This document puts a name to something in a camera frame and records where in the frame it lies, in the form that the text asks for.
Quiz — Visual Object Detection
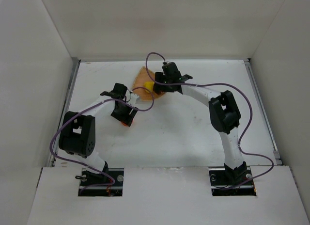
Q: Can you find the yellow fake fruit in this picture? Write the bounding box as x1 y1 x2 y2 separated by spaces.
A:
144 81 155 92

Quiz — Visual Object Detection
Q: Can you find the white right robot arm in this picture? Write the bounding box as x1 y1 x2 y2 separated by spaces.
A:
153 62 244 170

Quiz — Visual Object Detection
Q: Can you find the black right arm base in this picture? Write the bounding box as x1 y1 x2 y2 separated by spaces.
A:
209 161 256 196

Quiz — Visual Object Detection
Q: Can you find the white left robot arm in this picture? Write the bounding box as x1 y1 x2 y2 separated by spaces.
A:
59 83 138 171

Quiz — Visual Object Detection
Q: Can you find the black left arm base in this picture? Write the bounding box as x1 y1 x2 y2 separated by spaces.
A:
75 163 124 197

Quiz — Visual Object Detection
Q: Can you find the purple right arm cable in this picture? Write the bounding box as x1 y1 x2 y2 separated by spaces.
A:
146 52 275 191

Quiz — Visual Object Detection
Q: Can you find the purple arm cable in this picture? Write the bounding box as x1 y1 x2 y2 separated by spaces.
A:
49 87 155 194
146 52 275 191

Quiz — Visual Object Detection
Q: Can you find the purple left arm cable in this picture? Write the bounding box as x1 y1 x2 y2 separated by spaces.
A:
49 87 155 194

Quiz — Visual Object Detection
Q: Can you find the aluminium table edge rail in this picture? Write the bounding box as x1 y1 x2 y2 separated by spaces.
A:
244 58 283 165

